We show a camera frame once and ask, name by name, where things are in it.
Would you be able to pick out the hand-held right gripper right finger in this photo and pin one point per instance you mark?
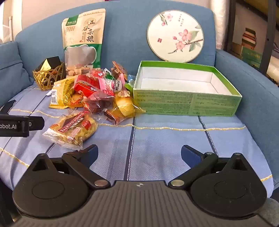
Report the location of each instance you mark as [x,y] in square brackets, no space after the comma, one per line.
[189,152]

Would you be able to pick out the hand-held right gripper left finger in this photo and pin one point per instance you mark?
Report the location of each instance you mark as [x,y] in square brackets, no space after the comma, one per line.
[91,151]

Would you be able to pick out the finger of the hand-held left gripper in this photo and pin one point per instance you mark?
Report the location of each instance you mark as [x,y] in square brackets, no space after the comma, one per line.
[36,123]
[8,107]

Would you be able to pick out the green cardboard box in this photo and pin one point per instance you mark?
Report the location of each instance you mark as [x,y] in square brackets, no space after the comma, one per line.
[185,104]

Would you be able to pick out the pile of mixed snack packets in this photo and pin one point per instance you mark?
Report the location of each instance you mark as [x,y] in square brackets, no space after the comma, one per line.
[98,98]

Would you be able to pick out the yellow noodle snack bag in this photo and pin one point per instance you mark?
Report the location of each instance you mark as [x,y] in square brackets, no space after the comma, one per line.
[74,128]

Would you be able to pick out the light blue striped blanket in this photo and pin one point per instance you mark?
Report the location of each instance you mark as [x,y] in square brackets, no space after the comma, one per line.
[163,139]

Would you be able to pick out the blue cushion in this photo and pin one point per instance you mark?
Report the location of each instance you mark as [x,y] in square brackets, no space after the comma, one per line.
[13,72]

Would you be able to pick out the woven bamboo basket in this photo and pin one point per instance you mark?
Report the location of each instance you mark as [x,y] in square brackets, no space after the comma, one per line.
[43,81]

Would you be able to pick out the gold foil packet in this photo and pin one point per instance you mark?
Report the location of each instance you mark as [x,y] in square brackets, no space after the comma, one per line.
[45,65]

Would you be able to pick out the small black box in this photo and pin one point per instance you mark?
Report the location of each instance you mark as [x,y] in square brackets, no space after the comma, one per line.
[53,62]

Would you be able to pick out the white metal rack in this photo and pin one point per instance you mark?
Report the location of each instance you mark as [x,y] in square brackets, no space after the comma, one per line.
[10,28]

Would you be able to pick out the large beige grain pouch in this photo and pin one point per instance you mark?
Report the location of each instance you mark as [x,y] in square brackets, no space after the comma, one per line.
[82,32]

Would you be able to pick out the green carton on shelf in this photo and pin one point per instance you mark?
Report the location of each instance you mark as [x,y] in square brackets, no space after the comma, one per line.
[251,56]

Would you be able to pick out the blue sofa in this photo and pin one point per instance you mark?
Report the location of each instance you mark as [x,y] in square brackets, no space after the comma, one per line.
[126,39]

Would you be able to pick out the round floral fan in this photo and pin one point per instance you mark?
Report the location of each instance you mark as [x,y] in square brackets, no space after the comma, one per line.
[174,28]

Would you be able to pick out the striped stack on shelf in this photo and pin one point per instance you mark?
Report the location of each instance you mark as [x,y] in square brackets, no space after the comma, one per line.
[248,37]

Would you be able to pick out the white textured sheet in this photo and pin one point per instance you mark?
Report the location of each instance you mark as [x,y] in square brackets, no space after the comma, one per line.
[220,21]

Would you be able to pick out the black metal shelf frame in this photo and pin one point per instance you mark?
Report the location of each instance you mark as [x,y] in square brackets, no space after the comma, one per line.
[269,32]

